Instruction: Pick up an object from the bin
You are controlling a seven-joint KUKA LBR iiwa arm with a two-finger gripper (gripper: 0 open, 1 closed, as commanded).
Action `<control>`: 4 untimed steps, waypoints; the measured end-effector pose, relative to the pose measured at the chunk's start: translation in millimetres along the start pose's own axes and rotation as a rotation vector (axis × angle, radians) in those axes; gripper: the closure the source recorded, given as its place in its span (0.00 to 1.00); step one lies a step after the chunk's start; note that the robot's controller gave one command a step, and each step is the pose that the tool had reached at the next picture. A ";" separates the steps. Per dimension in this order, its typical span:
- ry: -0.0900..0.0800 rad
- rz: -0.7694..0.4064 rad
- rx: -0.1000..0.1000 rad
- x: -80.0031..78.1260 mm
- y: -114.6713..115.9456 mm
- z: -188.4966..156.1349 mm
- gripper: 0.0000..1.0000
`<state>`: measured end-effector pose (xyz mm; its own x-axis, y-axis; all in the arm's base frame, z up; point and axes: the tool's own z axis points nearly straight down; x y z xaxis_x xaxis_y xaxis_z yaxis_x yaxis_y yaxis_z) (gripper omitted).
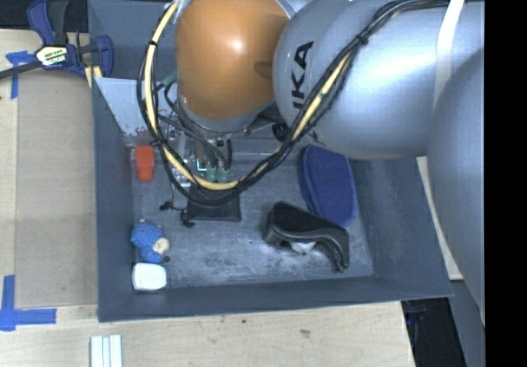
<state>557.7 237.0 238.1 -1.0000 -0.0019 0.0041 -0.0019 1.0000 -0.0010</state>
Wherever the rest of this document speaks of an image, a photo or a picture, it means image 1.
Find blue toy figure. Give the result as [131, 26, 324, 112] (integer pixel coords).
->
[129, 220, 171, 265]

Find small white plastic bottle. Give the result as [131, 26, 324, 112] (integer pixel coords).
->
[131, 262, 168, 291]

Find black curved plastic piece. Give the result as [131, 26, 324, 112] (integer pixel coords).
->
[263, 200, 351, 273]

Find brown cardboard board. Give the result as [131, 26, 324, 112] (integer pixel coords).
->
[15, 72, 100, 309]

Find black cylinder on white bracket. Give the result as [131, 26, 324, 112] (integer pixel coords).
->
[271, 121, 291, 142]

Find black square flat box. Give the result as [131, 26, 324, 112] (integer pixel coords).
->
[186, 187, 243, 223]

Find grey metal bin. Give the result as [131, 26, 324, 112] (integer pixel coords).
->
[86, 0, 455, 323]

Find blue fabric pouch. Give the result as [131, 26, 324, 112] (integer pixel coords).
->
[298, 144, 358, 228]

